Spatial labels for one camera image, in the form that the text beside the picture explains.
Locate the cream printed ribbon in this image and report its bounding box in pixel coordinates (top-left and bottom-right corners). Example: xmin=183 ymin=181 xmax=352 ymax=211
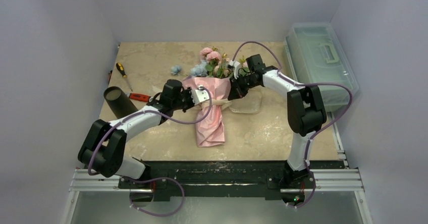
xmin=211 ymin=89 xmax=263 ymax=114

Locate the pink flower bouquet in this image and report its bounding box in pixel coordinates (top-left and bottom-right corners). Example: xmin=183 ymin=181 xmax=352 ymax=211
xmin=183 ymin=47 xmax=249 ymax=147

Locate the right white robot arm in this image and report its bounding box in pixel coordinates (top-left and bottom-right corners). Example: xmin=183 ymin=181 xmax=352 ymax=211
xmin=227 ymin=54 xmax=327 ymax=187

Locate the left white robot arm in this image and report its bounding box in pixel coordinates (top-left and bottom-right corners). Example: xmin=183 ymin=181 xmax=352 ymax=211
xmin=78 ymin=79 xmax=209 ymax=188

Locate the black cylindrical vase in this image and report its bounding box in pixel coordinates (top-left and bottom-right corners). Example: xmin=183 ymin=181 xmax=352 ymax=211
xmin=103 ymin=86 xmax=138 ymax=119

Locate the loose blue flower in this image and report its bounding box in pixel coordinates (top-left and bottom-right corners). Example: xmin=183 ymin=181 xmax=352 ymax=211
xmin=170 ymin=65 xmax=182 ymax=76

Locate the yellow black screwdriver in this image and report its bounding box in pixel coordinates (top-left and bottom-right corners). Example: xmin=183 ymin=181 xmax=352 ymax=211
xmin=116 ymin=63 xmax=133 ymax=92

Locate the clear plastic storage box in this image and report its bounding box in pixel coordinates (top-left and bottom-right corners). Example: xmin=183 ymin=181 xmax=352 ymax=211
xmin=283 ymin=22 xmax=359 ymax=112

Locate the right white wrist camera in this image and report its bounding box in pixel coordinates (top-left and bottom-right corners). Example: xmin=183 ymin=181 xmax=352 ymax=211
xmin=228 ymin=60 xmax=242 ymax=79

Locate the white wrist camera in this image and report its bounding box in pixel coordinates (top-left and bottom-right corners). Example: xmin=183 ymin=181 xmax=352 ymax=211
xmin=228 ymin=60 xmax=242 ymax=79
xmin=190 ymin=85 xmax=211 ymax=105

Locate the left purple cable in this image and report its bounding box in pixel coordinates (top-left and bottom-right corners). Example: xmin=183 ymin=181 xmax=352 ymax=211
xmin=87 ymin=86 xmax=213 ymax=217

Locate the purple cable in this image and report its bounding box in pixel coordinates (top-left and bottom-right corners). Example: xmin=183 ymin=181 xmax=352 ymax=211
xmin=232 ymin=41 xmax=353 ymax=210
xmin=87 ymin=86 xmax=213 ymax=217

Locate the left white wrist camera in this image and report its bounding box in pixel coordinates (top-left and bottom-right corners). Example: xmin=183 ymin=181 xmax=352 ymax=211
xmin=190 ymin=85 xmax=211 ymax=105

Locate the red handled wrench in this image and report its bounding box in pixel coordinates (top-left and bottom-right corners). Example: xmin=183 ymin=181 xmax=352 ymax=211
xmin=127 ymin=93 xmax=151 ymax=102

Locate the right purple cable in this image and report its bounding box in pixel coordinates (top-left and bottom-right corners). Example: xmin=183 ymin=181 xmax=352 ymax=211
xmin=232 ymin=41 xmax=353 ymax=210

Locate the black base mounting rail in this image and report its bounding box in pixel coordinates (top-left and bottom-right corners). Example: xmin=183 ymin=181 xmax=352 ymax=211
xmin=118 ymin=160 xmax=317 ymax=203

